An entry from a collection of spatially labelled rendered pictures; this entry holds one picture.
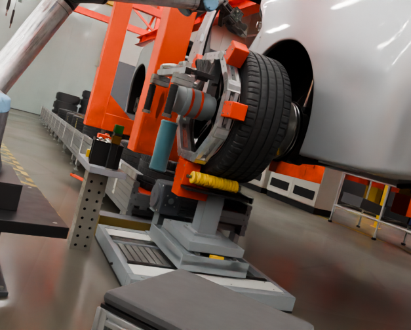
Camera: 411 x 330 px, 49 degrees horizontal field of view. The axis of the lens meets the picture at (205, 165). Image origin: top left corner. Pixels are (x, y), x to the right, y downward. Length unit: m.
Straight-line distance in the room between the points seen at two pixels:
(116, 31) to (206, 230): 2.73
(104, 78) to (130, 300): 3.67
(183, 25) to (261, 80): 0.81
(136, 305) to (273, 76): 1.39
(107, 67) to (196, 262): 2.79
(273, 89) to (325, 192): 5.21
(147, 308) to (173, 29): 1.96
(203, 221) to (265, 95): 0.71
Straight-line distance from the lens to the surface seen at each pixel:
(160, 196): 2.51
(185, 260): 2.12
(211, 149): 2.08
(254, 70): 2.06
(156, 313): 0.97
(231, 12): 2.32
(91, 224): 2.35
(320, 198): 7.16
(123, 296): 1.01
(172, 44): 2.67
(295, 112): 2.38
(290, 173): 5.44
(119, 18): 4.60
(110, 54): 4.55
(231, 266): 2.23
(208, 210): 2.28
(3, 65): 1.89
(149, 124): 2.63
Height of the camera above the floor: 0.71
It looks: 3 degrees down
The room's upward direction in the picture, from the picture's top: 15 degrees clockwise
